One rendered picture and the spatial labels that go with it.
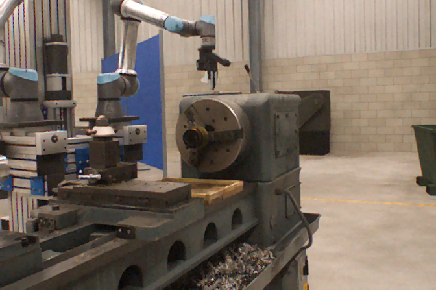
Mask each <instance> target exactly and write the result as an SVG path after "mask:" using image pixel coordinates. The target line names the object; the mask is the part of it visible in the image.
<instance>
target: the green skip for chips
mask: <svg viewBox="0 0 436 290"><path fill-rule="evenodd" d="M411 128H414V131H415V138H416V142H417V149H418V156H419V160H420V166H421V171H422V176H417V177H416V183H417V184H418V185H419V186H426V193H427V194H428V195H429V196H436V125H411Z"/></svg>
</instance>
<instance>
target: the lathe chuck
mask: <svg viewBox="0 0 436 290"><path fill-rule="evenodd" d="M192 105H193V106H194V107H195V109H196V110H197V111H198V114H199V115H200V117H201V119H202V120H203V122H204V124H205V125H209V127H208V128H206V129H205V130H206V131H208V129H209V128H210V127H211V126H212V127H213V128H214V129H215V130H236V129H242V133H243V138H242V139H230V140H222V141H216V142H215V143H214V144H213V143H211V142H210V141H208V142H207V143H209V144H211V146H207V148H206V150H205V153H204V155H203V157H202V160H201V163H200V165H199V168H198V170H199V171H200V172H203V173H217V172H219V171H222V170H224V169H228V168H230V167H233V166H234V165H235V164H237V163H238V162H239V161H240V160H241V159H242V157H243V156H244V154H245V153H246V151H247V149H248V145H249V139H250V131H249V127H248V122H247V119H246V117H245V115H243V113H242V111H241V110H240V109H239V108H238V107H237V106H236V105H234V104H233V103H230V102H228V101H227V100H225V99H217V98H205V99H199V100H197V101H195V102H193V103H192ZM186 109H187V108H185V109H184V110H183V111H185V110H186ZM183 111H182V113H181V114H180V117H179V118H178V121H177V124H176V131H175V138H176V145H177V148H178V151H179V153H180V155H181V157H182V158H183V159H184V160H185V162H186V163H188V160H189V157H190V155H189V152H190V150H191V149H189V147H188V146H186V145H185V143H184V142H183V140H182V136H183V133H184V132H185V131H186V130H189V129H188V126H189V125H188V123H187V120H188V119H187V117H186V116H185V114H184V113H183ZM239 157H240V158H239ZM238 158H239V160H238V161H237V162H236V160H237V159H238ZM188 165H189V164H188ZM190 166H191V165H190Z"/></svg>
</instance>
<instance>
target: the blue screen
mask: <svg viewBox="0 0 436 290"><path fill-rule="evenodd" d="M119 55H120V52H119V53H117V54H115V55H112V56H109V57H108V58H107V59H105V60H103V58H102V59H101V74H106V73H115V72H116V71H117V70H118V69H119ZM134 70H135V72H136V73H137V77H136V78H137V79H138V81H139V91H138V92H137V94H135V96H132V97H121V106H122V108H123V112H124V116H139V120H131V125H146V126H147V143H142V152H143V159H142V160H139V161H137V162H139V163H143V164H146V165H149V166H152V167H155V168H157V169H161V170H163V177H164V178H165V177H167V144H166V122H165V80H164V39H163V30H162V29H160V30H159V34H158V35H156V36H153V37H152V38H149V39H147V40H145V41H143V42H139V43H137V44H136V59H135V68H134Z"/></svg>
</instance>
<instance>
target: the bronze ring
mask: <svg viewBox="0 0 436 290"><path fill-rule="evenodd" d="M195 136H196V137H197V139H195ZM182 140H183V142H184V143H185V145H186V146H188V147H189V148H192V149H202V148H204V146H205V145H206V144H207V142H208V140H209V135H208V133H207V131H206V130H205V129H204V128H203V127H200V126H196V127H193V128H190V129H189V130H186V131H185V132H184V133H183V136H182Z"/></svg>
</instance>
